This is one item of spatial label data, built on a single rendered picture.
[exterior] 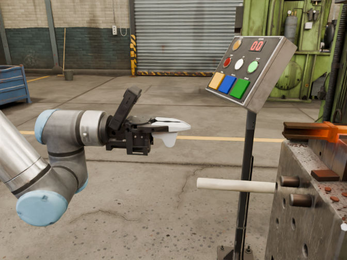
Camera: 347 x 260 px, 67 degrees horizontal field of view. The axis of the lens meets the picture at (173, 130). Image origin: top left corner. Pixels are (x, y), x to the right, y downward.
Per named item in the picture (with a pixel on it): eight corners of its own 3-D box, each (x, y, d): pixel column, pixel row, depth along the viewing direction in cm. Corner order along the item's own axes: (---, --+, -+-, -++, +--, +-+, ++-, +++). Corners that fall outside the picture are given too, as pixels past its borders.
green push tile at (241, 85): (239, 98, 98) (249, 80, 96) (229, 94, 105) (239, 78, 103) (242, 100, 99) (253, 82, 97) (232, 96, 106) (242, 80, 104)
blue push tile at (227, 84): (226, 93, 107) (235, 77, 105) (218, 90, 114) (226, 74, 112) (229, 95, 108) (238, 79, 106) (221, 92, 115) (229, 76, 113)
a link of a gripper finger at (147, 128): (170, 128, 63) (136, 127, 64) (170, 121, 63) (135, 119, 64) (167, 135, 59) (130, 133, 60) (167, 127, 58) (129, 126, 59)
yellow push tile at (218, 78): (215, 89, 116) (223, 74, 114) (208, 85, 123) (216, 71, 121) (218, 90, 117) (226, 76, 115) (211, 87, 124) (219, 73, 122)
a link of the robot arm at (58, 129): (55, 139, 74) (49, 104, 70) (97, 141, 72) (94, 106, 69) (34, 152, 65) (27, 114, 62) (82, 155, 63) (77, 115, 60)
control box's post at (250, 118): (233, 264, 145) (252, 66, 109) (232, 259, 149) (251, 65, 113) (239, 265, 145) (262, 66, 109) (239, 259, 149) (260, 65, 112)
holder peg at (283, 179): (280, 189, 62) (282, 178, 61) (278, 182, 65) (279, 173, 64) (298, 190, 62) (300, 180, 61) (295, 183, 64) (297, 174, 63)
